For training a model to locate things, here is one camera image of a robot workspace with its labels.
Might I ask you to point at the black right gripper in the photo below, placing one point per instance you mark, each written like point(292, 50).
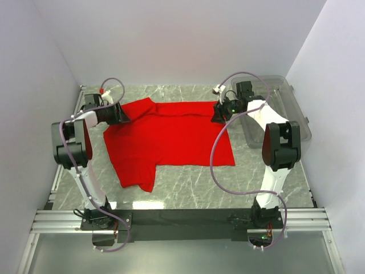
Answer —
point(218, 113)

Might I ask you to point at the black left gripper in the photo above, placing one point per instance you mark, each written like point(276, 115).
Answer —
point(120, 115)

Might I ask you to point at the red t shirt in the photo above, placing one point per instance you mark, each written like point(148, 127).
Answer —
point(158, 134)

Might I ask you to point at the clear plastic storage bin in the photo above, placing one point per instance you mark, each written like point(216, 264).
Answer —
point(282, 100)

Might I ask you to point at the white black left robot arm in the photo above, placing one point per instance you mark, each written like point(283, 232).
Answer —
point(72, 150)

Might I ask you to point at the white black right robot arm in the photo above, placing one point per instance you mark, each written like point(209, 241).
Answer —
point(281, 147)

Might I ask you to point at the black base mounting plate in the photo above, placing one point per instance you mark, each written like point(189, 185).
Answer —
point(180, 224)

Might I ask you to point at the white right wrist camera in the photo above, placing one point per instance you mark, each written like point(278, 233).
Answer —
point(219, 89)

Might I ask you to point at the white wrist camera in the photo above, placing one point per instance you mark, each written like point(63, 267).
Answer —
point(219, 89)
point(106, 97)

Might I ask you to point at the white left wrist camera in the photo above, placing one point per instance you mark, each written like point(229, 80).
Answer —
point(106, 97)

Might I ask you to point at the aluminium front frame rail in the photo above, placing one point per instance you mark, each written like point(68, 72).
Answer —
point(298, 220)

